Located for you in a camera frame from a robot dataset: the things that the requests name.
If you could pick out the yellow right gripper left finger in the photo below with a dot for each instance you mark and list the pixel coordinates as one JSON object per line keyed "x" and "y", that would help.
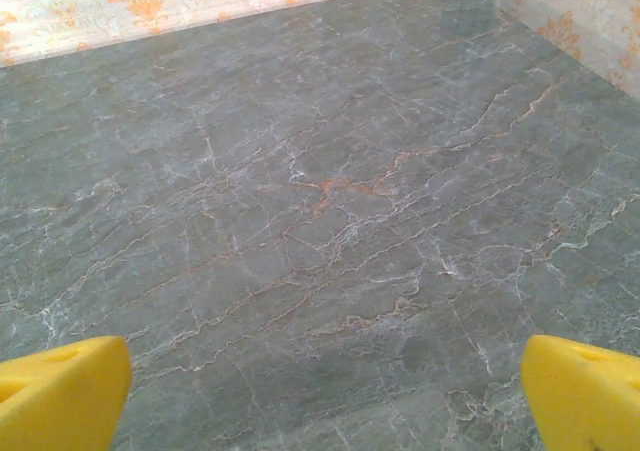
{"x": 60, "y": 401}

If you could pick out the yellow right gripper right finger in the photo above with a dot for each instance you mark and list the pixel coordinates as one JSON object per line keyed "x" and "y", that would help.
{"x": 585, "y": 401}

